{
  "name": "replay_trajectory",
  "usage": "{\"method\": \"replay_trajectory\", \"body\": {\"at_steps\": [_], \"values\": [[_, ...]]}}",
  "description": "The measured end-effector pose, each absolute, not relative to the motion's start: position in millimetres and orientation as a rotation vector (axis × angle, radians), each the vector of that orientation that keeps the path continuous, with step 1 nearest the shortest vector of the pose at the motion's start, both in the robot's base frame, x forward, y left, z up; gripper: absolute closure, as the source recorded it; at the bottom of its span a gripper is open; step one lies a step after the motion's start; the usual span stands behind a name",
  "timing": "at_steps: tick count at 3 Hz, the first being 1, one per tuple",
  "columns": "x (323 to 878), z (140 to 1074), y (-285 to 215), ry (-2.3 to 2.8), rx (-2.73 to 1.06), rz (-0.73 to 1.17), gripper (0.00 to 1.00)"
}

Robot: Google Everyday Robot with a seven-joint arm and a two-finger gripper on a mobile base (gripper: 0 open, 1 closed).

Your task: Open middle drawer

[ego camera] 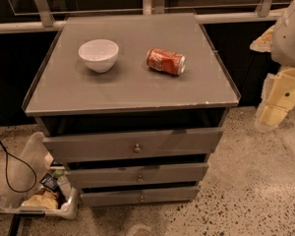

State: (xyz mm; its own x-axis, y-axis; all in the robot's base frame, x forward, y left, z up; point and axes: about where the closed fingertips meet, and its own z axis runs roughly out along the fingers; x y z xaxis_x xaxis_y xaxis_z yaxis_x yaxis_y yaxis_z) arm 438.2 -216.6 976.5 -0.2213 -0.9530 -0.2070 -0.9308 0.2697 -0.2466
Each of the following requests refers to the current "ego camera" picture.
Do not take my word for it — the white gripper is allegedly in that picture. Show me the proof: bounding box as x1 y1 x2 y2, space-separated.
250 26 295 132

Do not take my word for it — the grey drawer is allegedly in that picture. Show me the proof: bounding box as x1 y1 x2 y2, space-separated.
43 128 223 163
81 186 199 207
67 162 208 189

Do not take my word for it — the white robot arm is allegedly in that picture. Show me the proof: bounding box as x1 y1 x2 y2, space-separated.
250 0 295 132

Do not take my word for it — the grey top drawer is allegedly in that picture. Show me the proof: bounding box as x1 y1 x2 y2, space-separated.
43 128 223 163

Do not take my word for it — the grey bottom drawer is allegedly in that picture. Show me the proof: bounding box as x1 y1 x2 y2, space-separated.
81 186 199 207

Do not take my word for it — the grey drawer cabinet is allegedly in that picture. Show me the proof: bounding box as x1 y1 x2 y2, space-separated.
23 14 240 194

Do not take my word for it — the red soda can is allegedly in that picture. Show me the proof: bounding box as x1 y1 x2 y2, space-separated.
147 48 186 76

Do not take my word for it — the white ceramic bowl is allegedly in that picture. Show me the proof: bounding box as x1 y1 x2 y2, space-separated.
78 39 119 73

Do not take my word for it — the green snack packet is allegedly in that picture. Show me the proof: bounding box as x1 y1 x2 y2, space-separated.
52 169 65 179

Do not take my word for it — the white metal railing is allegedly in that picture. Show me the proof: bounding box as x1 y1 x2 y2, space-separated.
0 0 288 35

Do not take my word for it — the dark blue snack packet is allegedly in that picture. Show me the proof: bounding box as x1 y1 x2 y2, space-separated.
39 173 59 192

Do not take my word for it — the yellow chip bag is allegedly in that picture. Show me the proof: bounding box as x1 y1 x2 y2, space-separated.
23 189 59 209

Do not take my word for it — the clear plastic bin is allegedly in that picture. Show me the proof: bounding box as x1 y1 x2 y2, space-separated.
0 132 78 219

